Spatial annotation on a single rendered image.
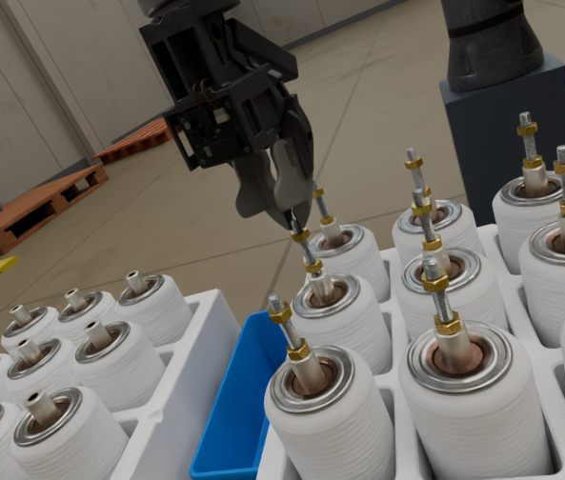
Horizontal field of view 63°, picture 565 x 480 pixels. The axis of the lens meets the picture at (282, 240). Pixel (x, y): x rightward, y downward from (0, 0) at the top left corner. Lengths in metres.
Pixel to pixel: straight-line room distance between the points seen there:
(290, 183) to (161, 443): 0.34
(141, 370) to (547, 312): 0.46
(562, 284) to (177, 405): 0.45
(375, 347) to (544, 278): 0.17
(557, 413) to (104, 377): 0.48
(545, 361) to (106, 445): 0.44
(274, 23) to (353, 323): 9.71
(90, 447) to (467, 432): 0.37
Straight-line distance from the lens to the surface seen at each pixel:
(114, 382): 0.62
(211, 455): 0.63
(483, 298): 0.45
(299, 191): 0.42
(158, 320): 0.70
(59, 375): 0.70
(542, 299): 0.48
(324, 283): 0.47
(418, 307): 0.45
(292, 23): 9.99
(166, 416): 0.60
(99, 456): 0.57
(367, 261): 0.57
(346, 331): 0.46
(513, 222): 0.56
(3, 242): 3.04
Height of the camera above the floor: 0.51
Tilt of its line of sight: 23 degrees down
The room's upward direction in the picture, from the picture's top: 24 degrees counter-clockwise
